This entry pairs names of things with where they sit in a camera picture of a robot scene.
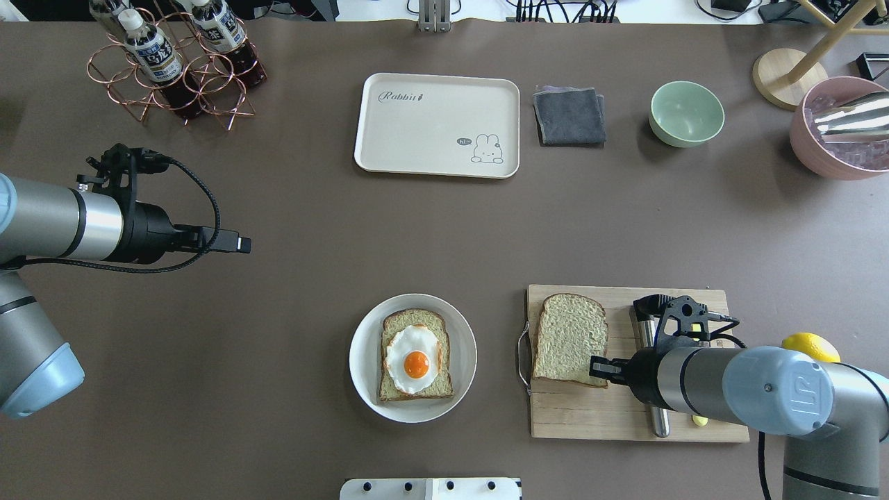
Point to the wooden mug tree stand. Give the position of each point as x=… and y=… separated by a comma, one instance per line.
x=784, y=75

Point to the metal scoop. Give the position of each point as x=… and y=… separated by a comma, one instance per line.
x=864, y=119

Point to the wooden cutting board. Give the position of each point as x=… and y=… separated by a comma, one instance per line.
x=565, y=410

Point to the cream rabbit tray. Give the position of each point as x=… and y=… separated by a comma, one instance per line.
x=439, y=125

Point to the tea bottle back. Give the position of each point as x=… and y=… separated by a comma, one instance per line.
x=106, y=13

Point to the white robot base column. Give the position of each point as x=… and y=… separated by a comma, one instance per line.
x=483, y=487

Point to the yellow lemon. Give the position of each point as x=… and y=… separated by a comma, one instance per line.
x=814, y=346

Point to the pink bowl with ice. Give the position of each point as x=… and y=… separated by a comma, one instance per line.
x=844, y=161

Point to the fried egg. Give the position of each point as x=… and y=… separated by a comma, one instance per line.
x=413, y=359

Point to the copper wire bottle rack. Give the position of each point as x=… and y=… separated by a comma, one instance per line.
x=197, y=60

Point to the steel muddler with black cap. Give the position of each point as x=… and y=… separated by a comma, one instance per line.
x=644, y=320

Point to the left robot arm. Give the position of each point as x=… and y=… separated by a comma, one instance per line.
x=100, y=227

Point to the tea bottle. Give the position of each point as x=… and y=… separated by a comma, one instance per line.
x=222, y=33
x=160, y=61
x=106, y=13

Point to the bread slice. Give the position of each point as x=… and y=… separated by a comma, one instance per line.
x=442, y=388
x=571, y=330

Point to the white round plate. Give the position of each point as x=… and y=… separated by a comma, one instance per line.
x=365, y=359

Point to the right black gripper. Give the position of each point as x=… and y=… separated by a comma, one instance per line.
x=644, y=376

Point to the grey folded cloth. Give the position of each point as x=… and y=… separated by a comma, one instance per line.
x=570, y=116

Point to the green bowl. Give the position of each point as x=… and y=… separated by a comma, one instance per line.
x=685, y=114

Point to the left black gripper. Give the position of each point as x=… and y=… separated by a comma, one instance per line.
x=147, y=232

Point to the aluminium frame post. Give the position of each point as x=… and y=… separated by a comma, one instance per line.
x=434, y=16

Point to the tea bottle middle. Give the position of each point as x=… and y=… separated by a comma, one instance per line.
x=222, y=33

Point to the tea bottle front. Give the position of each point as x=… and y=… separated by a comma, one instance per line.
x=160, y=61

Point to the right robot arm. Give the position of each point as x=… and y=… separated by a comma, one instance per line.
x=833, y=415

